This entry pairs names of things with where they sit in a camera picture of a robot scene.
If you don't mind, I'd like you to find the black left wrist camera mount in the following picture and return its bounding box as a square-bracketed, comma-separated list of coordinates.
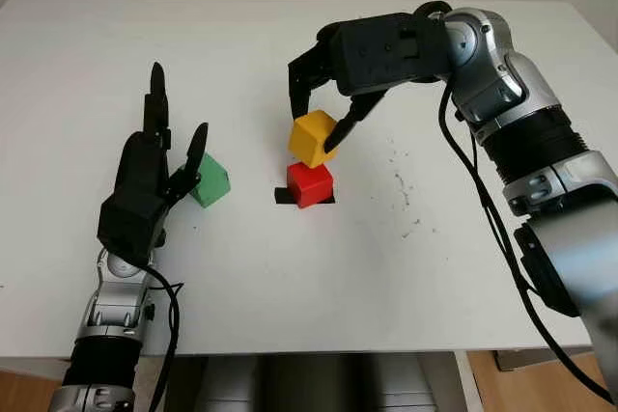
[96, 197, 168, 266]

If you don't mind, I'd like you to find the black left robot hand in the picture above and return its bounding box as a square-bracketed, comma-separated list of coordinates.
[115, 62, 210, 220]

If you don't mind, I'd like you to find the red wooden block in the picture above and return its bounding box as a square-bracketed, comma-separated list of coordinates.
[286, 162, 335, 210]

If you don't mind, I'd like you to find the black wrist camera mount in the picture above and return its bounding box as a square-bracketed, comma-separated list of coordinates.
[335, 13, 455, 96]
[96, 197, 168, 266]

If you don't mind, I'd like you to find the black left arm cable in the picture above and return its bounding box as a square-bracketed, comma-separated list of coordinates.
[144, 264, 185, 412]

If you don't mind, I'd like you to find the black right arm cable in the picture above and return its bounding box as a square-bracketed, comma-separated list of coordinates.
[413, 0, 617, 406]

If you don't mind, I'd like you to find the dark grey robot body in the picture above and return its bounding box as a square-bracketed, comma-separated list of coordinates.
[166, 353, 458, 412]

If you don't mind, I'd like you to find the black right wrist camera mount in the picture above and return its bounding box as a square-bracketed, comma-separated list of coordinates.
[335, 13, 455, 96]

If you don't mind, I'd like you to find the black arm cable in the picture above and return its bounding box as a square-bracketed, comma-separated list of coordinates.
[144, 264, 185, 412]
[413, 0, 617, 406]

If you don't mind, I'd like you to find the green wooden block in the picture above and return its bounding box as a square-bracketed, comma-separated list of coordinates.
[190, 151, 232, 209]

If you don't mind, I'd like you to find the yellow wooden block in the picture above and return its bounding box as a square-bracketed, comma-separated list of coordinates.
[288, 110, 340, 168]

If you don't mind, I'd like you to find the black tape strip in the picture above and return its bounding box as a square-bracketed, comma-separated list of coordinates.
[274, 186, 338, 206]

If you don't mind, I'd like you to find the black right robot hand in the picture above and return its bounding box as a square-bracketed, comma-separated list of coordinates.
[288, 22, 390, 152]

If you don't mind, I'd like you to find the grey box on floor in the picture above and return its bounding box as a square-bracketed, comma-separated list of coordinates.
[495, 348, 551, 373]

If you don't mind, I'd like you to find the white table leg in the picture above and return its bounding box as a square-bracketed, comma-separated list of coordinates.
[0, 356, 73, 377]
[453, 350, 487, 412]

